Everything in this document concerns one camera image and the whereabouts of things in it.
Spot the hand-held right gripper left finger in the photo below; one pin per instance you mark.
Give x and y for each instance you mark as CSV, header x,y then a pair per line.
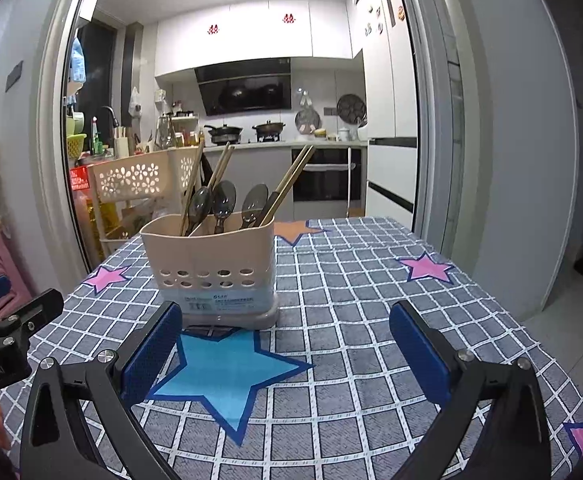
x,y
154,355

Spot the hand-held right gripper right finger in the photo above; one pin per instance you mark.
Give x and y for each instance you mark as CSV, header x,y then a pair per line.
x,y
419,355

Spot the beige plastic utensil holder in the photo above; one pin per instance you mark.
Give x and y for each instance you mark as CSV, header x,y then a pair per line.
x,y
206,260

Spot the dark clear plastic spoon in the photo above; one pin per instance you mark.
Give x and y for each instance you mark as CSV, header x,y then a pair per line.
x,y
271,206
200,205
255,207
224,202

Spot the grey checked star tablecloth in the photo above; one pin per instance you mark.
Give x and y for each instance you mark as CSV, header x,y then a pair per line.
x,y
371,310

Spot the yellow cooking oil bottle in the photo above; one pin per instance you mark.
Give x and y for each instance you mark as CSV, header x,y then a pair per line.
x,y
91,215

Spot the red plastic basket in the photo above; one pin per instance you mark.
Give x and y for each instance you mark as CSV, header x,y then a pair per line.
x,y
78,177

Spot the beige flower-hole storage trolley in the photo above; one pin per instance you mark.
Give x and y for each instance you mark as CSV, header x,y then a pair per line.
x,y
136,175

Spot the green plastic basket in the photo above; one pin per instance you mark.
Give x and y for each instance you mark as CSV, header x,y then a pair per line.
x,y
73,145

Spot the green dish soap bottle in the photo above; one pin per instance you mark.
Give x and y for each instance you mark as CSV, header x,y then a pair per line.
x,y
95,140

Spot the knife block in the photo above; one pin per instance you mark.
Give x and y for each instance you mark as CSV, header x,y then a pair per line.
x,y
120,144

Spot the kitchen faucet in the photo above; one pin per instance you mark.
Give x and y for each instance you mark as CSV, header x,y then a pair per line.
x,y
108,115

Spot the black built-in oven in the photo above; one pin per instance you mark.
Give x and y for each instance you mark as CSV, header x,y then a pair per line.
x,y
326,172

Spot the white hanging plastic bag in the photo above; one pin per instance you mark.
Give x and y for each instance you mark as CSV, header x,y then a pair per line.
x,y
135,102

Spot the black wok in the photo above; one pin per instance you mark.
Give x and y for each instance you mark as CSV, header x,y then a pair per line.
x,y
224,132

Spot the black lidded pot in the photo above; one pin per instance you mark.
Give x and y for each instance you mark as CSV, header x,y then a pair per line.
x,y
269,130

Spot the round dark mould pan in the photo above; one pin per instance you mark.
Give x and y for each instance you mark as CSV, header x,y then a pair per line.
x,y
351,108

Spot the round hanging strainer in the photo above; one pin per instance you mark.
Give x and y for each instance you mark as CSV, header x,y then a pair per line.
x,y
307,119

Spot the white refrigerator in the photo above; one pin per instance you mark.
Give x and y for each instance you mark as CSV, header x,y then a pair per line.
x,y
386,85

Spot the black range hood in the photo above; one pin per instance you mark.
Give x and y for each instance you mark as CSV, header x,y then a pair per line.
x,y
244,90

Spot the red paper decal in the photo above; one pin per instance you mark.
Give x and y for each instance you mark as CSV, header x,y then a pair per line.
x,y
214,28
288,18

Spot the white upper cabinets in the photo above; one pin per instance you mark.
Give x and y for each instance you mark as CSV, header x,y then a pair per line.
x,y
251,35

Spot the dark wall switch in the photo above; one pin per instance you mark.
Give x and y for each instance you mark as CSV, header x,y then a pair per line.
x,y
14,76

